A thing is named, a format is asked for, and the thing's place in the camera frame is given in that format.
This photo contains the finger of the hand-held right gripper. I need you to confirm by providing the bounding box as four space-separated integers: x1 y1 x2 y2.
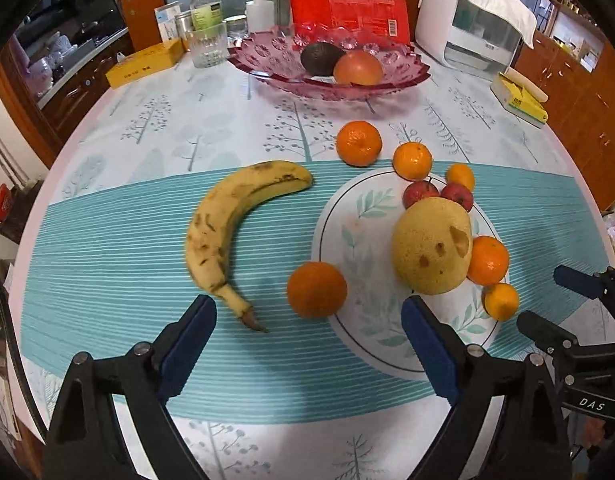
553 265 615 306
516 311 588 361

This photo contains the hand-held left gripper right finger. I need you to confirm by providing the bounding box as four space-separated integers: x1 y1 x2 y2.
400 295 573 480

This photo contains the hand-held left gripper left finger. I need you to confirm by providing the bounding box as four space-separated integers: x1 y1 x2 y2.
41 294 218 480

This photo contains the small orange mandarin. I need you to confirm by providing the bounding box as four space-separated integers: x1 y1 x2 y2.
446 163 476 192
482 283 521 322

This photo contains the yellow pear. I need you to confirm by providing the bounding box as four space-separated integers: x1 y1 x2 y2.
391 196 473 295

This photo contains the spotted yellow banana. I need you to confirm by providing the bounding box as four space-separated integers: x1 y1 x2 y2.
184 160 315 333

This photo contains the large orange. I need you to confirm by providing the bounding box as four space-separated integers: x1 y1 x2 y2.
286 261 349 320

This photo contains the white leaf-pattern plate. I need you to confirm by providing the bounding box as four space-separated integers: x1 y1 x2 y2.
311 167 511 380

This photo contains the small red apple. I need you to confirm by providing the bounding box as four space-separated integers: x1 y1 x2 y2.
440 182 475 212
403 180 441 210

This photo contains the pink glass fruit bowl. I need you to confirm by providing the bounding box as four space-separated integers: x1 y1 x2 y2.
226 24 432 102

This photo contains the teal striped placemat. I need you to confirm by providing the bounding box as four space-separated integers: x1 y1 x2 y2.
20 157 615 426

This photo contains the yellow paper packet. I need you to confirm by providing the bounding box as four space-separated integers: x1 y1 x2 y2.
490 71 549 128

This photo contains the wooden drawer cabinet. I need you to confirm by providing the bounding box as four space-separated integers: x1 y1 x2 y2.
507 0 615 211

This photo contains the tree-print tablecloth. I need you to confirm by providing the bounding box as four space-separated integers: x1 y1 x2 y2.
17 35 615 480

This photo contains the wooden glass-door cabinet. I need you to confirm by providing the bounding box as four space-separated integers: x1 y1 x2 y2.
0 0 168 161

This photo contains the white refrigerator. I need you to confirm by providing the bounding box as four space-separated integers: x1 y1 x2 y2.
0 75 53 191

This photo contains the yellow cardboard box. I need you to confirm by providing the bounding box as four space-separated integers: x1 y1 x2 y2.
105 40 184 90

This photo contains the large red apple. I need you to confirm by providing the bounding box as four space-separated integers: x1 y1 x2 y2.
333 50 384 86

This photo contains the white countertop appliance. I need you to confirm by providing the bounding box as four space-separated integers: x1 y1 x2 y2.
415 0 523 72

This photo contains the clear glass tumbler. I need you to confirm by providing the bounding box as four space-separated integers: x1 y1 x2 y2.
187 21 228 69

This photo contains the dark avocado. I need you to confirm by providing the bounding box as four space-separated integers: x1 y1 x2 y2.
300 42 348 78

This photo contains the silver tin can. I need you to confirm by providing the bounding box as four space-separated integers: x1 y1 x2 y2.
174 10 194 52

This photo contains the small glass jar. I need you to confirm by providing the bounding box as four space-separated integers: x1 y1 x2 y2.
224 15 248 41

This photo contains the small blue-white box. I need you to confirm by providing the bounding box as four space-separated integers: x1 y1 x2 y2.
154 1 183 42

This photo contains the clear bottle with green label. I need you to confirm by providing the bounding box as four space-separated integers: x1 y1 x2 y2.
190 0 227 31

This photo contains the white squeeze bottle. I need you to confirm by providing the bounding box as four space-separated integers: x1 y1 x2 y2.
245 0 275 36

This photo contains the red pack of paper cups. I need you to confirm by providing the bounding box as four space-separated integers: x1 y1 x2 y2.
288 0 413 43

